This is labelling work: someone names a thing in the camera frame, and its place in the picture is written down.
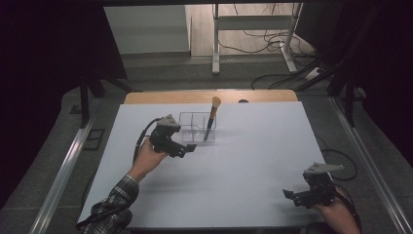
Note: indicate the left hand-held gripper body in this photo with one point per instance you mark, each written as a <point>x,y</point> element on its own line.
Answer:
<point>164,138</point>

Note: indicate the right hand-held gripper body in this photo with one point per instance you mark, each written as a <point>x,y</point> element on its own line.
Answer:
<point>318,190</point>

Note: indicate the clear plastic organizer box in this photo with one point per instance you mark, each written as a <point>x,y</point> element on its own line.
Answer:
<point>195,128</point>

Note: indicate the person's left hand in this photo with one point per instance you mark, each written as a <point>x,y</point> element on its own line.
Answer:
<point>146,161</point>

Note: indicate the person's right hand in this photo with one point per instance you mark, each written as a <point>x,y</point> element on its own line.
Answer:
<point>339,217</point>

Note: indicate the wooden table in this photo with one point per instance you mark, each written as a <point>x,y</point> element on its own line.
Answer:
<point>181,96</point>

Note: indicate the white board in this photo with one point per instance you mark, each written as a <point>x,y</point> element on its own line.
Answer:
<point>233,182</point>

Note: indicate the dark round table grommet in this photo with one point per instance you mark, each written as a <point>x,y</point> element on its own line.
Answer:
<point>243,101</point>

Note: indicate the black metal stand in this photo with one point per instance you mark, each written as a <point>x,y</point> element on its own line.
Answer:
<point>350,97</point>
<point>85,97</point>

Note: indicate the white cabinet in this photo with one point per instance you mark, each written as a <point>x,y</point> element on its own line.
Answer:
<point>146,29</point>

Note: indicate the white power strip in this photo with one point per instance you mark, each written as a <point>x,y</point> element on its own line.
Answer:
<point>313,74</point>

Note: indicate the aluminium rail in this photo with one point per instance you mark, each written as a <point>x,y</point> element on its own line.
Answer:
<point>61,175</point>
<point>367,156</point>

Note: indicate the black rectangular floor frame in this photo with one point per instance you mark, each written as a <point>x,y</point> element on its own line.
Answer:
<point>94,139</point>

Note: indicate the white metal desk frame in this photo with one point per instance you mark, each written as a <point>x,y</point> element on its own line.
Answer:
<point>253,22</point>

